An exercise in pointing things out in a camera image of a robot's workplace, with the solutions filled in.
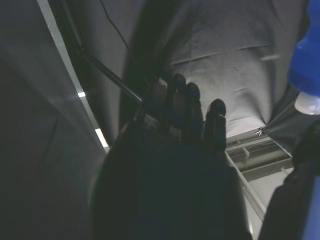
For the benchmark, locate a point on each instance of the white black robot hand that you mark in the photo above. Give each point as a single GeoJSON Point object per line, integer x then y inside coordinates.
{"type": "Point", "coordinates": [165, 190]}

